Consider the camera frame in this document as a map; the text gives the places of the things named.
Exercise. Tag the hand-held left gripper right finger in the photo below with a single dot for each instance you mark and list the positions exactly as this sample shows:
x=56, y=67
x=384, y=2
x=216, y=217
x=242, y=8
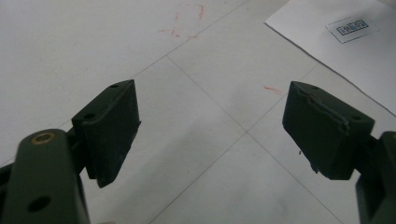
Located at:
x=323, y=130

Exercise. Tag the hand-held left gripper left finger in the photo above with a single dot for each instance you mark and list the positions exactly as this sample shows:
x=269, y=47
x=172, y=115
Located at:
x=109, y=137

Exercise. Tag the white paper sheet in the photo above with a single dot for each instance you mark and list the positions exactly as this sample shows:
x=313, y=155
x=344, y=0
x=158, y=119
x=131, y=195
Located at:
x=317, y=34

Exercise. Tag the small clear printed label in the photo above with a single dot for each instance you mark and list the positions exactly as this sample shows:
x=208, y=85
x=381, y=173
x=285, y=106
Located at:
x=352, y=28

